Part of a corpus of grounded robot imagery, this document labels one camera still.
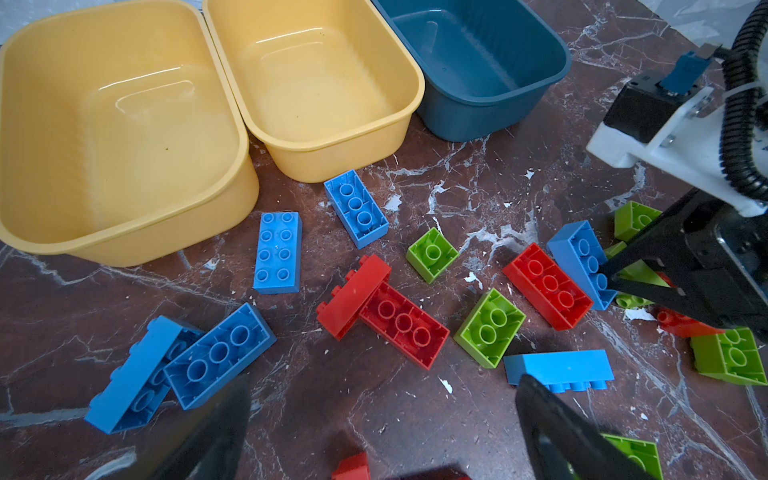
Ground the blue brick centre right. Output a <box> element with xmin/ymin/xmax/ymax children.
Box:
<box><xmin>547</xmin><ymin>221</ymin><xmax>617</xmax><ymax>311</ymax></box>

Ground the red brick underside up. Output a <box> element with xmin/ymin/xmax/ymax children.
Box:
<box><xmin>360</xmin><ymin>282</ymin><xmax>450</xmax><ymax>370</ymax></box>

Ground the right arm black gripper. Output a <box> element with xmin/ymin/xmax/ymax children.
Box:
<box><xmin>599</xmin><ymin>189</ymin><xmax>767</xmax><ymax>342</ymax></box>

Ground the green brick bottom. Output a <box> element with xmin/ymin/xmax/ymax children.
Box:
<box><xmin>602</xmin><ymin>433</ymin><xmax>664</xmax><ymax>480</ymax></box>

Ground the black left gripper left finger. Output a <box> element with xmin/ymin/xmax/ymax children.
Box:
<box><xmin>149</xmin><ymin>376</ymin><xmax>250</xmax><ymax>479</ymax></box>

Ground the green brick underside up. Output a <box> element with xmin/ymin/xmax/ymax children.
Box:
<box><xmin>454</xmin><ymin>288</ymin><xmax>526</xmax><ymax>369</ymax></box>

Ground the middle yellow plastic bin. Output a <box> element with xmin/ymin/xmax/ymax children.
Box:
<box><xmin>203</xmin><ymin>1</ymin><xmax>425</xmax><ymax>183</ymax></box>

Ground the blue brick underside up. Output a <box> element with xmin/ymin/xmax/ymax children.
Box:
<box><xmin>164</xmin><ymin>304</ymin><xmax>276</xmax><ymax>410</ymax></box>

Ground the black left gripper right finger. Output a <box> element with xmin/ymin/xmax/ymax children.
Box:
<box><xmin>515</xmin><ymin>374</ymin><xmax>651</xmax><ymax>479</ymax></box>

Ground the teal plastic bin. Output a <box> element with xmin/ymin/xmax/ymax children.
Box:
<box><xmin>374</xmin><ymin>0</ymin><xmax>572</xmax><ymax>142</ymax></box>

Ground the red brick bottom edge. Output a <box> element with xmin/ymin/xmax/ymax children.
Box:
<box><xmin>331</xmin><ymin>452</ymin><xmax>371</xmax><ymax>480</ymax></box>

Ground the light blue brick on side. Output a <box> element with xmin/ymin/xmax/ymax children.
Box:
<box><xmin>503</xmin><ymin>350</ymin><xmax>615</xmax><ymax>393</ymax></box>

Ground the yellow plastic bin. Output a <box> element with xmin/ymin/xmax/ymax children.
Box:
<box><xmin>1</xmin><ymin>1</ymin><xmax>259</xmax><ymax>267</ymax></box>
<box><xmin>203</xmin><ymin>1</ymin><xmax>425</xmax><ymax>183</ymax></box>

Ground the blue brick near bin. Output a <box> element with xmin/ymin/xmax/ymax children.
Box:
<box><xmin>324</xmin><ymin>170</ymin><xmax>389</xmax><ymax>249</ymax></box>

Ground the small green brick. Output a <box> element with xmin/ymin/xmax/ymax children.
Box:
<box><xmin>406</xmin><ymin>228</ymin><xmax>459</xmax><ymax>284</ymax></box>

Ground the blue brick far left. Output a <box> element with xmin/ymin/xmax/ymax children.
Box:
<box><xmin>85</xmin><ymin>316</ymin><xmax>203</xmax><ymax>434</ymax></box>

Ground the left yellow plastic bin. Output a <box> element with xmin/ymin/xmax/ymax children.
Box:
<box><xmin>1</xmin><ymin>1</ymin><xmax>259</xmax><ymax>267</ymax></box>

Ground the black corrugated cable right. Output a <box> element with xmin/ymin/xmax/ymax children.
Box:
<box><xmin>718</xmin><ymin>0</ymin><xmax>768</xmax><ymax>202</ymax></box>

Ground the blue brick studs up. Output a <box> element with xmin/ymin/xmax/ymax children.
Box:
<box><xmin>253</xmin><ymin>212</ymin><xmax>302</xmax><ymax>294</ymax></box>

